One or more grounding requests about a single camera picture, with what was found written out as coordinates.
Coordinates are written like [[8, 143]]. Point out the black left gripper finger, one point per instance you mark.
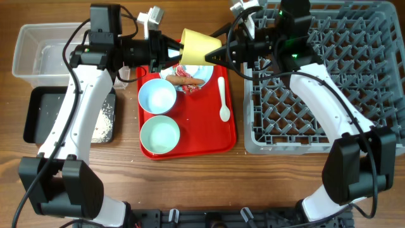
[[169, 62], [172, 44]]

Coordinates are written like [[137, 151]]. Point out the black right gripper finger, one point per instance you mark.
[[223, 30], [217, 56]]

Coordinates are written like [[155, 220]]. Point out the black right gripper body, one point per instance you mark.
[[266, 41]]

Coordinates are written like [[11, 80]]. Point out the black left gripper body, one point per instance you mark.
[[144, 52]]

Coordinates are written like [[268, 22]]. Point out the red snack wrapper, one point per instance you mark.
[[187, 89]]

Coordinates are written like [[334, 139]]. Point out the brown sausage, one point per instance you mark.
[[177, 80]]

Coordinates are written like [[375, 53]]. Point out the light blue plate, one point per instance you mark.
[[198, 72]]

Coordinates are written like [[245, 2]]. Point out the yellow plastic cup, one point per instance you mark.
[[196, 46]]

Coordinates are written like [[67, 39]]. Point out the light blue bowl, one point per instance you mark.
[[157, 96]]

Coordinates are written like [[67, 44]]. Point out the white plastic spoon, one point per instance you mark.
[[224, 110]]

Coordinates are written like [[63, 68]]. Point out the green bowl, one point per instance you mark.
[[160, 134]]

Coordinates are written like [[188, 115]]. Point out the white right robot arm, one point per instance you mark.
[[361, 161]]

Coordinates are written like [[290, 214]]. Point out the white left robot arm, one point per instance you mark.
[[58, 181]]

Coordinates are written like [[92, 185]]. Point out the grey dishwasher rack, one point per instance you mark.
[[362, 48]]

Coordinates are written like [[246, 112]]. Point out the black waste tray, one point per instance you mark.
[[43, 109]]

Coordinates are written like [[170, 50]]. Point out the red serving tray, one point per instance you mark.
[[202, 131]]

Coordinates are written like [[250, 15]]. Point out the white rice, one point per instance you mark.
[[103, 131]]

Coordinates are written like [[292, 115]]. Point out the clear plastic bin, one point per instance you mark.
[[38, 54]]

